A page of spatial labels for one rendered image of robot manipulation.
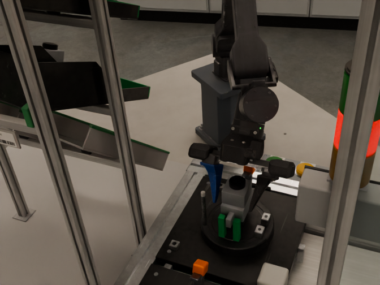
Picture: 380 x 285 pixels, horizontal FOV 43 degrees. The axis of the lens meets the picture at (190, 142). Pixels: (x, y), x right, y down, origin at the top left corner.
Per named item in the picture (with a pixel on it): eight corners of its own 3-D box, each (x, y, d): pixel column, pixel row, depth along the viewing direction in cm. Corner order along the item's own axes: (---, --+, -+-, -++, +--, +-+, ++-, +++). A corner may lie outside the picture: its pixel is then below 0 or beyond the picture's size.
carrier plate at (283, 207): (203, 181, 108) (203, 175, 106) (311, 208, 99) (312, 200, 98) (155, 263, 91) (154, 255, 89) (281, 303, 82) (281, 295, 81)
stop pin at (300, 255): (297, 256, 93) (299, 242, 90) (303, 258, 92) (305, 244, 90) (296, 262, 92) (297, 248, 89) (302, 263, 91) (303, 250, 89)
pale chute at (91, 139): (117, 152, 112) (124, 134, 112) (163, 171, 106) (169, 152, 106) (29, 128, 87) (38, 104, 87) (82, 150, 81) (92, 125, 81)
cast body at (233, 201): (231, 194, 93) (231, 167, 89) (253, 199, 92) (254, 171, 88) (216, 224, 87) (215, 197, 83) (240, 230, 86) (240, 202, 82)
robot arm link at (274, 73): (226, 61, 87) (233, 52, 75) (271, 57, 87) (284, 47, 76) (231, 123, 88) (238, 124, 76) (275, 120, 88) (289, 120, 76)
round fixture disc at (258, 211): (216, 195, 101) (216, 188, 100) (281, 211, 96) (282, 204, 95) (190, 244, 91) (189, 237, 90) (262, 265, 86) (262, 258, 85)
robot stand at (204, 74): (236, 115, 144) (236, 54, 131) (266, 139, 133) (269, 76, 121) (194, 132, 138) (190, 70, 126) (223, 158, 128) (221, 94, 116)
